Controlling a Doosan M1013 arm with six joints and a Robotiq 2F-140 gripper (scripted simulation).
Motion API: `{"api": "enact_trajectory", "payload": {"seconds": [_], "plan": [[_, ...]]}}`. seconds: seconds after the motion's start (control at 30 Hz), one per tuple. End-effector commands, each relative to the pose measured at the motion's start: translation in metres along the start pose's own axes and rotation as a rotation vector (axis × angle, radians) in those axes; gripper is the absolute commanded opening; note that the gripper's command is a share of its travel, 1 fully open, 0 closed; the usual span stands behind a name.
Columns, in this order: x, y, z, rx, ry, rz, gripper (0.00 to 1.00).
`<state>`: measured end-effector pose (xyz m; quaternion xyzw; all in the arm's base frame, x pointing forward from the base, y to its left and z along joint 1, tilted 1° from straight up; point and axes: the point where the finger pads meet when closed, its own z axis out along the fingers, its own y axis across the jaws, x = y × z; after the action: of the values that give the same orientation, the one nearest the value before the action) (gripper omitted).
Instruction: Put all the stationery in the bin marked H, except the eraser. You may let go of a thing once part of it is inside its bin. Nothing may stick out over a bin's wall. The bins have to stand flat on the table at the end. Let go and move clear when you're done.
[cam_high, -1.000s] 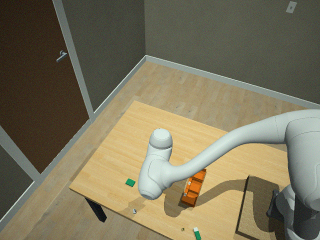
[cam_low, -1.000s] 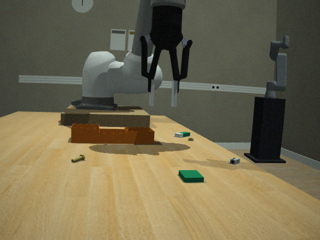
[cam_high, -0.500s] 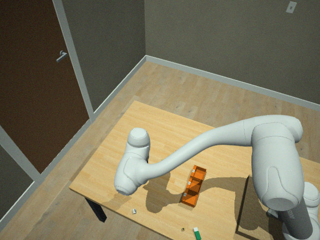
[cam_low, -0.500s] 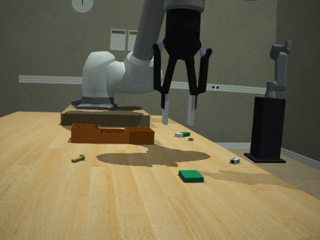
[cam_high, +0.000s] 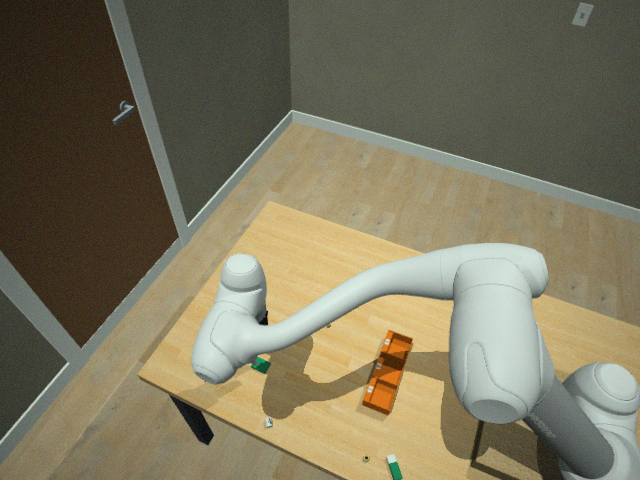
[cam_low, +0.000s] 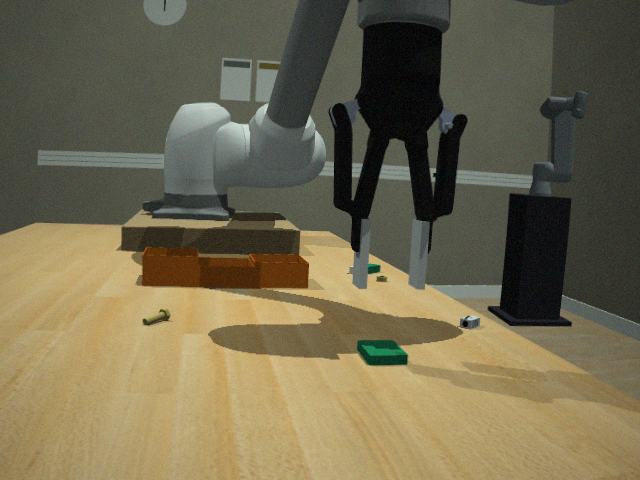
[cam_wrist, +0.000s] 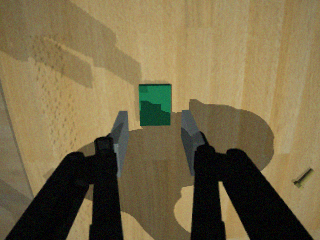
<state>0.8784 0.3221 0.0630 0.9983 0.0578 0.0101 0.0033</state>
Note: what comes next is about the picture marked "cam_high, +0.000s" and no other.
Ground orange three-compartment bin rack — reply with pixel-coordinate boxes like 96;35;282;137
362;330;413;415

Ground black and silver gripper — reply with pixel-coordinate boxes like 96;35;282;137
251;311;268;366

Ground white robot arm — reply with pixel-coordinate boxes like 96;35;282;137
191;243;640;480

